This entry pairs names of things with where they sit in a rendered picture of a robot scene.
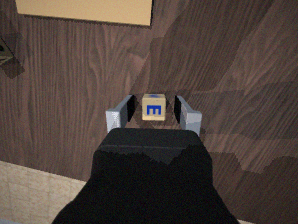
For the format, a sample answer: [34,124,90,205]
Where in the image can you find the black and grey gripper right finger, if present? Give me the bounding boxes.
[174,96,202,136]

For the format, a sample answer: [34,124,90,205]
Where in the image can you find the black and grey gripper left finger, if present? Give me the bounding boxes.
[106,95,135,133]

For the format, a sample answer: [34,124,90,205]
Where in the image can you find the tan flat mat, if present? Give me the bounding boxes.
[15,0,152,26]

